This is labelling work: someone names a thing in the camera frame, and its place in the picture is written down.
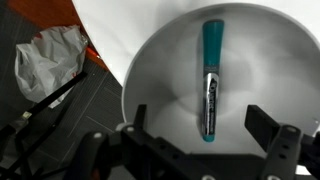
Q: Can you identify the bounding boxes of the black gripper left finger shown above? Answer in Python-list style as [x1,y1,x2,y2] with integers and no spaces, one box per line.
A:
[134,104,147,129]

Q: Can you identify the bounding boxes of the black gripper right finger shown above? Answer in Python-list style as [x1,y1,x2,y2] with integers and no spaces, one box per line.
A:
[244,105,280,152]

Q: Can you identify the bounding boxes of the teal marker pen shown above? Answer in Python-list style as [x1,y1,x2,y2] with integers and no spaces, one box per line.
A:
[202,20,224,142]

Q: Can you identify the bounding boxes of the grey bowl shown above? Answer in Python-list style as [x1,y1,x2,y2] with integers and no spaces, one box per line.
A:
[122,4,320,155]

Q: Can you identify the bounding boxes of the black tripod legs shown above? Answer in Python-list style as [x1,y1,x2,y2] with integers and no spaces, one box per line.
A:
[0,71,88,180]

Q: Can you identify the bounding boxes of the crumpled white plastic bag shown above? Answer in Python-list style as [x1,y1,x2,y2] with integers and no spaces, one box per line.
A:
[14,25,88,103]

